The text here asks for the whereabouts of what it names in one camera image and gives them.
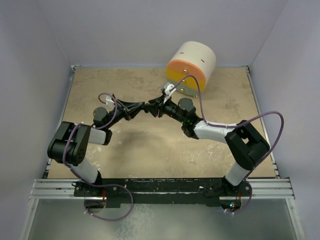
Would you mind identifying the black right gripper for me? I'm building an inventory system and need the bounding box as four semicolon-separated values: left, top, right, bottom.
144;94;186;125

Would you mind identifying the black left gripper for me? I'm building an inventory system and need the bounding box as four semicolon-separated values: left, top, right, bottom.
105;99;143;129

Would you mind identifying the black earbud charging case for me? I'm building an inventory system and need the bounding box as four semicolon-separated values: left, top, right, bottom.
143;103;150;113

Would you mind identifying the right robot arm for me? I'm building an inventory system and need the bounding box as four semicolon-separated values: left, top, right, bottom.
144;96;270;196

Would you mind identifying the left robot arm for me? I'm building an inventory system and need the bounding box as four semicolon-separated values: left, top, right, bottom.
47;100;145;196

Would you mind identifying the round white drawer cabinet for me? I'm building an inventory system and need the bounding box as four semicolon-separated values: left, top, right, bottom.
165;41;217;98

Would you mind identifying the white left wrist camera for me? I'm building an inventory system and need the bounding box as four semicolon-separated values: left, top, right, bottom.
105;95;115;106

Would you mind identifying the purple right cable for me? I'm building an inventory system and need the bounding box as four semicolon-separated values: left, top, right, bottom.
172;74;285;215

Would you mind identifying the purple cable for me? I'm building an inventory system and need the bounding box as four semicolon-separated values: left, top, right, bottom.
172;74;285;215
63;93;135;222

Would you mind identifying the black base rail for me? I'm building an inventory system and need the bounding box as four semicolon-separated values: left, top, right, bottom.
71;177;252;210

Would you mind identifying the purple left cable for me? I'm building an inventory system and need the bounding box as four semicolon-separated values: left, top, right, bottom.
63;93;135;222

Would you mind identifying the aluminium frame rail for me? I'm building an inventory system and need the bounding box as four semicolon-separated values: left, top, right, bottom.
30;178;295;200

